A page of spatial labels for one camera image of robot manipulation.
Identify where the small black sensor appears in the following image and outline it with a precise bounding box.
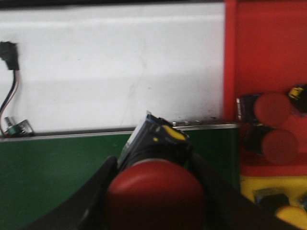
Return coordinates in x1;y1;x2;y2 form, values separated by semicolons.
0;41;21;135

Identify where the red mushroom push button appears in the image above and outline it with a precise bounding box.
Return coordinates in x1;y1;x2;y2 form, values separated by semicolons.
236;92;292;127
105;113;206;230
287;83;307;115
243;126;298;165

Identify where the yellow mushroom push button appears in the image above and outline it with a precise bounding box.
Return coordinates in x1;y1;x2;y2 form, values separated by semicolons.
253;187;307;230

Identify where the red tray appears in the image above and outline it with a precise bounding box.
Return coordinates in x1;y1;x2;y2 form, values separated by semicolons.
223;0;307;178

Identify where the small green potentiometer knob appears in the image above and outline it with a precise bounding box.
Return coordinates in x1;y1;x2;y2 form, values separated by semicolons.
4;117;34;138

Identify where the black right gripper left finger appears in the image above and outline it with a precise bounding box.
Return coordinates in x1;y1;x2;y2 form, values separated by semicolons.
22;156;118;230

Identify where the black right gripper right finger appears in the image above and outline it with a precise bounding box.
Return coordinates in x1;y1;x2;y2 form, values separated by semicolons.
189;153;297;230

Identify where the green conveyor belt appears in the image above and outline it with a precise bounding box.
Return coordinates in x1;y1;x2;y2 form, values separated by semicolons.
0;124;239;230

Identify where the aluminium conveyor frame rail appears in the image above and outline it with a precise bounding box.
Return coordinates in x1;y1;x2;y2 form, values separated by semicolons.
23;120;240;139

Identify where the yellow tray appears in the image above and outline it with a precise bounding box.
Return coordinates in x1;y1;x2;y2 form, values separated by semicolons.
240;175;307;213

